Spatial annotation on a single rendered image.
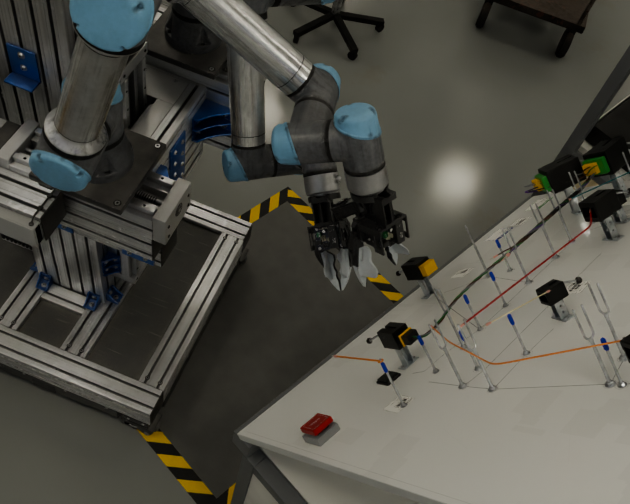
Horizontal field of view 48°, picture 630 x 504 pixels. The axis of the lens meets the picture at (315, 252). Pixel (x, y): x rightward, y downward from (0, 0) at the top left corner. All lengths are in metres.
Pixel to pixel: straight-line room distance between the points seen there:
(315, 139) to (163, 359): 1.37
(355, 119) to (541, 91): 3.00
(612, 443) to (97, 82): 0.97
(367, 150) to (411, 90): 2.60
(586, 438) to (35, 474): 1.89
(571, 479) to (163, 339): 1.69
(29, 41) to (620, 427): 1.41
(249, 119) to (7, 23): 0.59
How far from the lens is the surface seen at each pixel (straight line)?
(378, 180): 1.27
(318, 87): 1.34
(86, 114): 1.34
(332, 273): 1.57
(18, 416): 2.67
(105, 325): 2.52
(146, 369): 2.44
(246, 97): 1.53
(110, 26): 1.15
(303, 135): 1.26
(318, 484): 1.73
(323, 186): 1.52
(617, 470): 1.05
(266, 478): 1.72
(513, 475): 1.11
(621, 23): 4.97
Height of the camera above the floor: 2.43
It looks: 54 degrees down
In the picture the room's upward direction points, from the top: 16 degrees clockwise
